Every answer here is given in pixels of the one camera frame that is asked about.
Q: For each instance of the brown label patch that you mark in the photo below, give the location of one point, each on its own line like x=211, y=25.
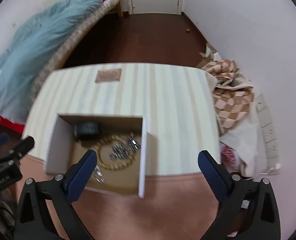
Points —
x=108, y=75

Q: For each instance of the checkered beige blanket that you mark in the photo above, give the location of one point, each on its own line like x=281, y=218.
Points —
x=233, y=92

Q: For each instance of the blue duvet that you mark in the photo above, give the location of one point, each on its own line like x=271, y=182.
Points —
x=34, y=43

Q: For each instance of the black smart watch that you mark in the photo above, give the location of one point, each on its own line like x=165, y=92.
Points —
x=87, y=131

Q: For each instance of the white power strip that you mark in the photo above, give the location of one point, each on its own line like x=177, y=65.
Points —
x=269, y=136

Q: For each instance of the red bed sheet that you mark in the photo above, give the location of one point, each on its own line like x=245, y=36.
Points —
x=19, y=128

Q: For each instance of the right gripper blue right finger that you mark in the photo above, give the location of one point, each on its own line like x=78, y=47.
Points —
x=217, y=177

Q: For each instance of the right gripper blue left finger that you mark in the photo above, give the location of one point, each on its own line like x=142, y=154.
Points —
x=78, y=176

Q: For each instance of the white cardboard box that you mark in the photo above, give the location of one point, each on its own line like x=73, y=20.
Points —
x=120, y=152

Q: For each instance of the checkered mattress cover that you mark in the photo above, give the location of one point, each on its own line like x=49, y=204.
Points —
x=58, y=60

